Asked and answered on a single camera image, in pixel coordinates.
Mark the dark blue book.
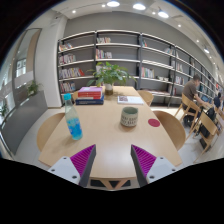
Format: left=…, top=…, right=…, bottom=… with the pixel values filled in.
left=75, top=95, right=104, bottom=105

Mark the clear blue water bottle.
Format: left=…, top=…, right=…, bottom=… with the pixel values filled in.
left=64, top=93, right=82, bottom=140

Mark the wooden chair with bag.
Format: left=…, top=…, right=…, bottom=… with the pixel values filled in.
left=197, top=112, right=218, bottom=152

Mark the far right wooden chair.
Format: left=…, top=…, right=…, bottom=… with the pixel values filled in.
left=138, top=90, right=154, bottom=106

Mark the red book on stack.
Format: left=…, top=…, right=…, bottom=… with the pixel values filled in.
left=78, top=87, right=102, bottom=99

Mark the wooden chair under person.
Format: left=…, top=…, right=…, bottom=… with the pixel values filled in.
left=176, top=95, right=200, bottom=126

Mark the red round coaster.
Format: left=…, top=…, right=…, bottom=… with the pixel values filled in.
left=148, top=119, right=160, bottom=127

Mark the open white magazine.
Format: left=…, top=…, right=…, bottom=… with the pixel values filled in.
left=118, top=96, right=144, bottom=105

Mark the green potted plant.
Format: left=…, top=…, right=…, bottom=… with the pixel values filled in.
left=87, top=62, right=135, bottom=95

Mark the patterned ceramic mug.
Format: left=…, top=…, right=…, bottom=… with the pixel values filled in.
left=120, top=107, right=138, bottom=127

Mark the seated person brown shirt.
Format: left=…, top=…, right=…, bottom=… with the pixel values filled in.
left=182, top=74, right=207, bottom=107

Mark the black backpack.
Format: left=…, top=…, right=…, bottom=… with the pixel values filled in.
left=206, top=107, right=216, bottom=121

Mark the right near wooden chair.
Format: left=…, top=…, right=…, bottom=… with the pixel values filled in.
left=154, top=111, right=186, bottom=151

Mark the small plant on ledge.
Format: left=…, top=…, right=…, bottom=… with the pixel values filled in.
left=27, top=80, right=41, bottom=96

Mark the left near wooden chair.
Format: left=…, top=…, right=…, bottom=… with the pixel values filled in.
left=37, top=113, right=65, bottom=151

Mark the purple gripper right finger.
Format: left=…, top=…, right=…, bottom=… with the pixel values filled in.
left=130, top=144, right=178, bottom=188

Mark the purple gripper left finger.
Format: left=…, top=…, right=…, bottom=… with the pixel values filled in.
left=48, top=144, right=97, bottom=188

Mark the grey wall bookshelf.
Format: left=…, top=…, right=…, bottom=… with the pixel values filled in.
left=57, top=30, right=224, bottom=106

